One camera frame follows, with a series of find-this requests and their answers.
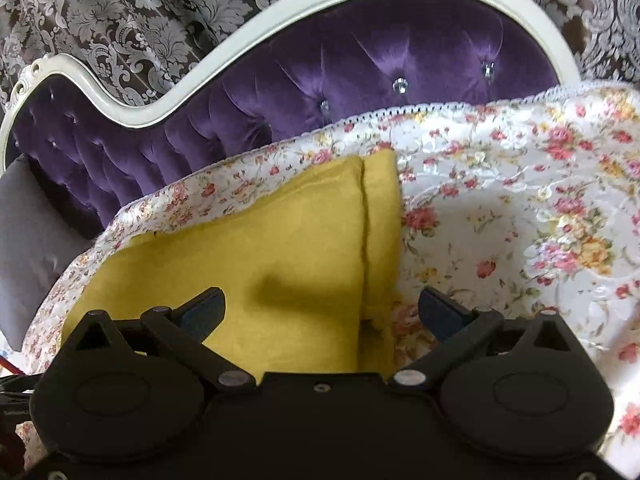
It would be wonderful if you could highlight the mustard yellow knit garment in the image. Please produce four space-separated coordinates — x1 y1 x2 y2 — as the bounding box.
62 150 401 376

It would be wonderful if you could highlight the floral quilted bedspread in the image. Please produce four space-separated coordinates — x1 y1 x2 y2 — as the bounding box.
23 82 639 478

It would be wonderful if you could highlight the grey satin pillow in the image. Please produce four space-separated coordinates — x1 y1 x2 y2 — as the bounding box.
0 155 90 351

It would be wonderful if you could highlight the purple tufted velvet headboard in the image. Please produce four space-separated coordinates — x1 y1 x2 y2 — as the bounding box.
1 0 580 234

